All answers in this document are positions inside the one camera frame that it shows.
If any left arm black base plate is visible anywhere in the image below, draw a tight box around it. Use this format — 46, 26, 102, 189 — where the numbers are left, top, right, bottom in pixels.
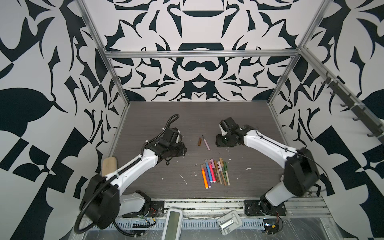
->
122, 201, 165, 218

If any white handheld tablet device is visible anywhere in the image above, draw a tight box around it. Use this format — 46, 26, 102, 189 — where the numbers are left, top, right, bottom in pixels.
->
161, 208, 184, 240

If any orange highlighter pen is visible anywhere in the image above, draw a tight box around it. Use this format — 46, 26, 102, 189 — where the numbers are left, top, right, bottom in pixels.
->
201, 165, 209, 189

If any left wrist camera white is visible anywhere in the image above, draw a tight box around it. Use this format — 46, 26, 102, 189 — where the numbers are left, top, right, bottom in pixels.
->
173, 128, 183, 144

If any grey metal bracket box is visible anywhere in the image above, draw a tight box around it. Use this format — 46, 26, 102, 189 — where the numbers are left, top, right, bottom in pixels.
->
217, 211, 243, 236

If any beige sponge block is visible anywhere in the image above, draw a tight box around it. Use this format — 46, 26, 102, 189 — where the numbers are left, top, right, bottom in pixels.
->
101, 157, 118, 177

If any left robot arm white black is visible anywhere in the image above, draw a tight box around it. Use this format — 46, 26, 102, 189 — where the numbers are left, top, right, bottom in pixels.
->
74, 128, 187, 234

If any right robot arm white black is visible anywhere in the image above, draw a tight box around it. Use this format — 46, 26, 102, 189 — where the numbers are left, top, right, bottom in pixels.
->
216, 117, 320, 207

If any purple highlighter pen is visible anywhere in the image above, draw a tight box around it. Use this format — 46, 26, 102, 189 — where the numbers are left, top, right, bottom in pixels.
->
203, 165, 211, 189

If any aluminium frame back beam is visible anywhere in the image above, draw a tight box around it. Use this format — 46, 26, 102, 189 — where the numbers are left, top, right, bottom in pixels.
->
105, 50, 298, 59

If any black corrugated cable hose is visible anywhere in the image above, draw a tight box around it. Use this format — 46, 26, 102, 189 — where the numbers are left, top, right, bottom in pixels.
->
73, 155, 145, 238

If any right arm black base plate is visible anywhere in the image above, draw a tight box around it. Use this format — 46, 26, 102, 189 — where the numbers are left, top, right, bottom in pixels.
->
244, 199, 286, 217

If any aluminium frame front rail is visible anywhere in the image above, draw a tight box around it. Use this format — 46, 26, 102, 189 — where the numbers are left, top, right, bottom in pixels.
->
152, 198, 332, 219

